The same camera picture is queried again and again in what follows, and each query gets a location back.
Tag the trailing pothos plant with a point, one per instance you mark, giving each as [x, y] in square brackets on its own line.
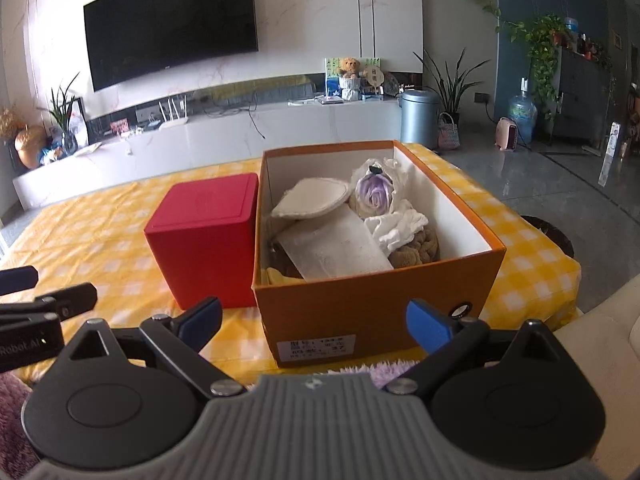
[542, 45]

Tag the silver trash can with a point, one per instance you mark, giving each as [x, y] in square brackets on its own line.
[420, 120]

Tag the brown fuzzy plush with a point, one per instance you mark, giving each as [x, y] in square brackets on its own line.
[417, 250]

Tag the colourful snack bags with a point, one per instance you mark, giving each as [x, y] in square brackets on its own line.
[51, 156]

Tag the black picture frame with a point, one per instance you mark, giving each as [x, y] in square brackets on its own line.
[80, 110]

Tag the black flat television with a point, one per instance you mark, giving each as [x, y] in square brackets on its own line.
[170, 25]

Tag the green picture card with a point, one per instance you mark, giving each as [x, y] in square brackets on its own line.
[331, 75]

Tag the white upright appliance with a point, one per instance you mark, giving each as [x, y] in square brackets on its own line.
[610, 152]

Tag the orange cardboard box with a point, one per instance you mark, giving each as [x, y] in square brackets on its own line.
[360, 310]

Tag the dark grey cabinet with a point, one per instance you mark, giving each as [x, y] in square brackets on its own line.
[585, 100]

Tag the loose paper sheets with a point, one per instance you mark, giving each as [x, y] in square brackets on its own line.
[89, 149]

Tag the white tissue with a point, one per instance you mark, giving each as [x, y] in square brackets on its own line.
[400, 227]

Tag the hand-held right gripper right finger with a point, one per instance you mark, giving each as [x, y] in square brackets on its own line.
[427, 327]

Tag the pink space heater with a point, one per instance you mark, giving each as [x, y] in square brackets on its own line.
[507, 135]

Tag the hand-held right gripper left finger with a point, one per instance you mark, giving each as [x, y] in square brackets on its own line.
[200, 321]

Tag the golden round vase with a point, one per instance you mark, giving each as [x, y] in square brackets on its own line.
[30, 147]

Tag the crochet flower bouquet white wrap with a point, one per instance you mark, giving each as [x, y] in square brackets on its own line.
[335, 245]

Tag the yellow checked tablecloth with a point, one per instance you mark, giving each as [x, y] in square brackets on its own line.
[100, 220]

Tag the blue water jug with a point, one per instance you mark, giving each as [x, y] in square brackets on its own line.
[522, 115]

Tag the white router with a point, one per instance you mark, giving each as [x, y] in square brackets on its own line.
[174, 121]

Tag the brown teddy bear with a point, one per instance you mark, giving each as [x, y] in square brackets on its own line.
[350, 70]

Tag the long-leaf potted floor plant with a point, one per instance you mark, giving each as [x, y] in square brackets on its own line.
[450, 87]

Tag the red square box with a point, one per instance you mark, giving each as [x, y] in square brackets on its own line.
[200, 255]

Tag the beige sofa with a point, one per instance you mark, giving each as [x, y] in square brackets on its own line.
[610, 340]

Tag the dried flower bunch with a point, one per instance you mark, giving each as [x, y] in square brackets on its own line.
[10, 122]

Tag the dark round stool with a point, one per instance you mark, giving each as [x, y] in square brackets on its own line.
[550, 235]

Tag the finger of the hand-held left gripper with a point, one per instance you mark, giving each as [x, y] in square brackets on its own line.
[17, 280]
[70, 300]

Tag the long-leaf plant in glass vase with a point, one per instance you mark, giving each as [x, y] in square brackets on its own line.
[62, 115]

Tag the white marble television console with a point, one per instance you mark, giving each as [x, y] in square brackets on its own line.
[200, 152]

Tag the purple rose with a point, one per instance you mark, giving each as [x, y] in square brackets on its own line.
[375, 192]

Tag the small pink photo frame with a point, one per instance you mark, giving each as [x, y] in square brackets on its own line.
[119, 127]

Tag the purple fluffy rug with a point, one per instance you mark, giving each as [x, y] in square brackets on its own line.
[367, 372]

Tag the woven basket bag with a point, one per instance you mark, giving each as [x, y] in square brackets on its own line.
[448, 135]

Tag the cream round fabric pad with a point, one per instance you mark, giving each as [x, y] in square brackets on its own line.
[310, 197]

